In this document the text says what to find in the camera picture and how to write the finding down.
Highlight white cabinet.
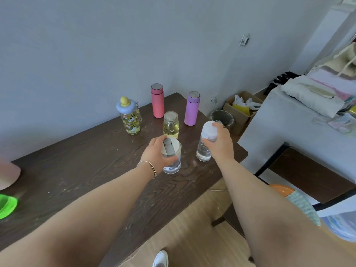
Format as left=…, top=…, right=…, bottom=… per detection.
left=290, top=0, right=356, bottom=75

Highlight pink handled bottle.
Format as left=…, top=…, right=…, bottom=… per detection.
left=0, top=158, right=22, bottom=191

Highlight white side table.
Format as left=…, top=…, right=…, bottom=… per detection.
left=238, top=86, right=356, bottom=184

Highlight black shoes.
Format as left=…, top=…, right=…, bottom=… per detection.
left=263, top=71, right=301, bottom=95

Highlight white plastic bag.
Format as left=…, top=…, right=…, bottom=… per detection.
left=233, top=94, right=262, bottom=111

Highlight person's white shoe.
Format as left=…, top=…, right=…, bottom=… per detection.
left=152, top=250, right=169, bottom=267

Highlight yellow glass jar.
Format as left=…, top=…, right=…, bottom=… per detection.
left=162, top=111, right=180, bottom=140

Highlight clear plastic package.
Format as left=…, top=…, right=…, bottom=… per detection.
left=311, top=112, right=356, bottom=135

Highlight person's right forearm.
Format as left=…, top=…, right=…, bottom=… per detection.
left=215, top=159, right=356, bottom=267

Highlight green knitted cushion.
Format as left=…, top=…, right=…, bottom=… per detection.
left=286, top=190, right=322, bottom=227

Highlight cardboard box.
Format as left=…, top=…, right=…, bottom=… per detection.
left=222, top=90, right=264, bottom=136

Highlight pink striped cloth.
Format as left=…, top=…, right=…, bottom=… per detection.
left=307, top=69, right=356, bottom=102

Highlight cartoon bottle yellow cap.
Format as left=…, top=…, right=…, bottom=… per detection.
left=116, top=96, right=142, bottom=135

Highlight clear bottle white cap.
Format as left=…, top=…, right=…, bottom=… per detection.
left=195, top=121, right=218, bottom=162

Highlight clear round waste bin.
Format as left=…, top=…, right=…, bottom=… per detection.
left=210, top=109, right=235, bottom=131

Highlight beige tote bag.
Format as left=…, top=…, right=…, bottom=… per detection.
left=314, top=43, right=356, bottom=78

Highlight dark wooden bench black frame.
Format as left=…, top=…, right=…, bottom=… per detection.
left=254, top=141, right=356, bottom=212

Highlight clear cup flip lid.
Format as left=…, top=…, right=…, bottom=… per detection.
left=162, top=136, right=182, bottom=175

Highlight person's left forearm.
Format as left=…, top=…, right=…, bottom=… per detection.
left=0, top=164, right=158, bottom=267

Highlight bluish plastic bag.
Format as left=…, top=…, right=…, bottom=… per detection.
left=320, top=211, right=356, bottom=242

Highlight person's left hand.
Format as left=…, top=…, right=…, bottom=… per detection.
left=139, top=135, right=179, bottom=175

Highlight purple thermos flask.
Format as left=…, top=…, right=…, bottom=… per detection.
left=184, top=91, right=201, bottom=127

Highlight person's right hand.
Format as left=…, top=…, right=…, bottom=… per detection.
left=201, top=122, right=235, bottom=164

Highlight pink thermos flask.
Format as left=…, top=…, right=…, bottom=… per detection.
left=151, top=83, right=165, bottom=119

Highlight thin metal bracelet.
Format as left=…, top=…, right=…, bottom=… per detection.
left=136, top=161, right=158, bottom=180

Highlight green translucent bottle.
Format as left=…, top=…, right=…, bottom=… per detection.
left=0, top=194, right=18, bottom=220

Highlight orange stool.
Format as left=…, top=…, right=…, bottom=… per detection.
left=268, top=184, right=295, bottom=198

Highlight dark wooden table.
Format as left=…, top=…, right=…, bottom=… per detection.
left=0, top=92, right=248, bottom=267

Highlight white folded towel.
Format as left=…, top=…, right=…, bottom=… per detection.
left=281, top=76, right=345, bottom=118

